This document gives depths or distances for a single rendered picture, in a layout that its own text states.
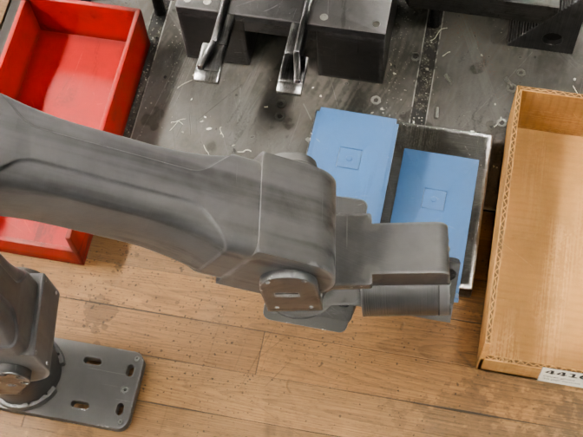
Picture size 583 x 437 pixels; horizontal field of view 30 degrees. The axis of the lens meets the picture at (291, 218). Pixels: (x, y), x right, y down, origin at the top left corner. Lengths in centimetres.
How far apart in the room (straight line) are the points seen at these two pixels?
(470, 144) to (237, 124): 23
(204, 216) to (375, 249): 13
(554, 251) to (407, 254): 34
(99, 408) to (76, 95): 32
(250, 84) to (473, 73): 22
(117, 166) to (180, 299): 40
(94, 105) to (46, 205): 50
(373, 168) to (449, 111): 14
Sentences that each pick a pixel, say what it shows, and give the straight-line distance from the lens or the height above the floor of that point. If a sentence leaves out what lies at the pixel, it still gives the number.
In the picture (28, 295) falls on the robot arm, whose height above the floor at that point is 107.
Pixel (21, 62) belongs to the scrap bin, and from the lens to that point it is 112.
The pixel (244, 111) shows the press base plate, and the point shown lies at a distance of 108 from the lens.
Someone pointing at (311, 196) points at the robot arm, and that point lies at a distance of 66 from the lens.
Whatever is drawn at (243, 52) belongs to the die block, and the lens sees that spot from 109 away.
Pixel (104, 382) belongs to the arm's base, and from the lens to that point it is 97.
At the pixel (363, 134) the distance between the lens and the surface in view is 98.
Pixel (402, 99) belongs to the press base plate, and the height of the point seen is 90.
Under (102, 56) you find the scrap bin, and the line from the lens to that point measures 113.
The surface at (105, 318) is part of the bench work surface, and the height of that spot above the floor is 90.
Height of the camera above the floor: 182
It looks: 64 degrees down
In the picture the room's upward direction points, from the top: 6 degrees counter-clockwise
